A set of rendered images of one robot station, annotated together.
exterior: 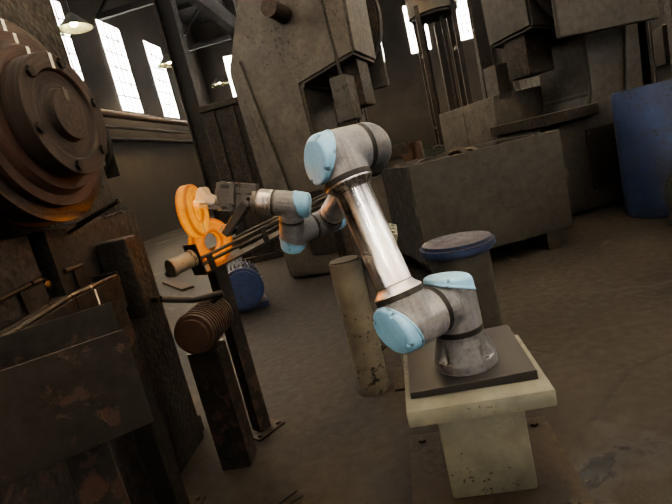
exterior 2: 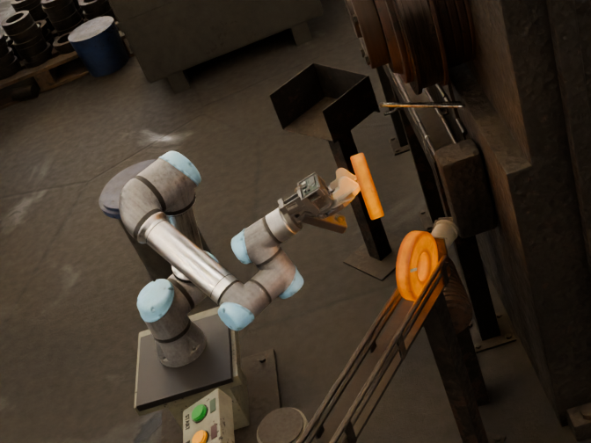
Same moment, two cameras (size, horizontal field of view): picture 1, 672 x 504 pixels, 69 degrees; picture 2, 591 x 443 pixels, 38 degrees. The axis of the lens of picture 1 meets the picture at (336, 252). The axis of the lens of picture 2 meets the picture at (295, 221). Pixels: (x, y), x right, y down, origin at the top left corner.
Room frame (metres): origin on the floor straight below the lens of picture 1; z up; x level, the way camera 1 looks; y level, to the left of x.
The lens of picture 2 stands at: (3.09, 0.15, 1.97)
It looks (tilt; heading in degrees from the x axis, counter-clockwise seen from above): 35 degrees down; 178
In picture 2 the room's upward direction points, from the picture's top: 23 degrees counter-clockwise
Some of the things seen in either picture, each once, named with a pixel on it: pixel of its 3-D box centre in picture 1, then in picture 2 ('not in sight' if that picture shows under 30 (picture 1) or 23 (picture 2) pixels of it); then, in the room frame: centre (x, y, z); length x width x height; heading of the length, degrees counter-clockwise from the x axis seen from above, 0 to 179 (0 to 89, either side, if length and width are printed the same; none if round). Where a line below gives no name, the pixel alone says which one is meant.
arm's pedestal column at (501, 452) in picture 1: (480, 430); (206, 388); (1.14, -0.25, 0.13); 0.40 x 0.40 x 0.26; 81
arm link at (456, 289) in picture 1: (450, 299); (163, 307); (1.13, -0.24, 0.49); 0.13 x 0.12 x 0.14; 121
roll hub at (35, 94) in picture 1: (61, 116); (360, 10); (1.20, 0.54, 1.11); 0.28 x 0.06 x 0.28; 172
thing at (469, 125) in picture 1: (493, 156); not in sight; (5.00, -1.78, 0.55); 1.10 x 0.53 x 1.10; 12
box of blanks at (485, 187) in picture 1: (467, 201); not in sight; (3.45, -0.99, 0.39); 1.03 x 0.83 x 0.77; 97
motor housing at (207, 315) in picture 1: (222, 381); (455, 345); (1.52, 0.46, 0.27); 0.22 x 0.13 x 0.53; 172
